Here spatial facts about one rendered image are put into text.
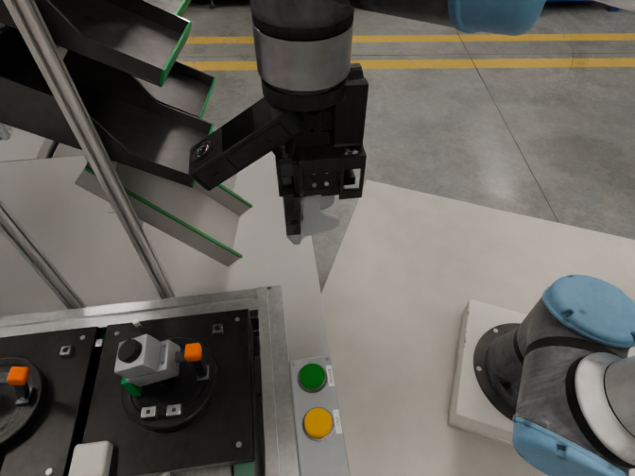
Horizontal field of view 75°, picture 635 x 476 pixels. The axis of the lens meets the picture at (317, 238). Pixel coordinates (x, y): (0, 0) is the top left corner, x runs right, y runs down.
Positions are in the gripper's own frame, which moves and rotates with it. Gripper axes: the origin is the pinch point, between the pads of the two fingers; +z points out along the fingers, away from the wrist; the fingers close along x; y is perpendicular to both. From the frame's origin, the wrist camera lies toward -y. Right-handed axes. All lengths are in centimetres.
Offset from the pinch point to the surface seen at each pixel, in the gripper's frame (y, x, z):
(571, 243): 66, 21, 37
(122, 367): -23.1, -7.0, 14.6
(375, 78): 81, 253, 123
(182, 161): -14.7, 19.6, 3.3
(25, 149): -71, 75, 37
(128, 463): -25.0, -15.4, 26.3
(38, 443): -38.0, -11.2, 26.3
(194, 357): -14.4, -6.1, 16.1
